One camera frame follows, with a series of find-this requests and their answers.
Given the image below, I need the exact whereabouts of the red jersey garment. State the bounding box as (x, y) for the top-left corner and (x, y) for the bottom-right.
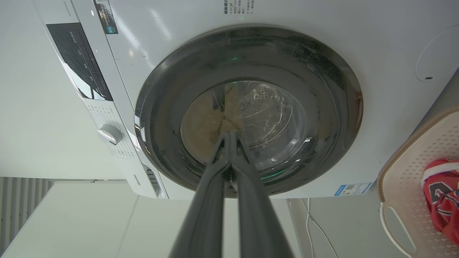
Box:
(421, 157), (459, 247)

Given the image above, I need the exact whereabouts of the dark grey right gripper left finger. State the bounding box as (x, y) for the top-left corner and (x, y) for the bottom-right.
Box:
(169, 133), (230, 258)

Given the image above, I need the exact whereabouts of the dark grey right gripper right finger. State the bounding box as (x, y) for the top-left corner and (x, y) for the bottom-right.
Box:
(229, 131), (294, 258)

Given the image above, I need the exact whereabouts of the white power cable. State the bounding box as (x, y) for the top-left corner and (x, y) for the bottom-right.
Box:
(301, 198), (340, 258)

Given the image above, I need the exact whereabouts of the round dark washing machine door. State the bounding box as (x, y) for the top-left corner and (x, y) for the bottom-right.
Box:
(134, 26), (363, 199)

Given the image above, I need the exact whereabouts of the silver washing machine control knob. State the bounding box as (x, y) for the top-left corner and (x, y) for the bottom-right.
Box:
(97, 124), (123, 145)

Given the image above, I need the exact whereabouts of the beige perforated plastic laundry basket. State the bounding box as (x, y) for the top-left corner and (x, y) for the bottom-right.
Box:
(377, 106), (459, 258)

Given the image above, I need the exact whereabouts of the blue energy label sticker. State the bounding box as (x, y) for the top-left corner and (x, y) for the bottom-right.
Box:
(334, 182), (372, 196)

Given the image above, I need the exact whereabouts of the beige cloth inside drum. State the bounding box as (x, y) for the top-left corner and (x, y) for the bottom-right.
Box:
(180, 83), (244, 163)

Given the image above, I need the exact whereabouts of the white front-load washing machine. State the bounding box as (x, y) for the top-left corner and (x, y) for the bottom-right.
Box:
(32, 0), (459, 200)

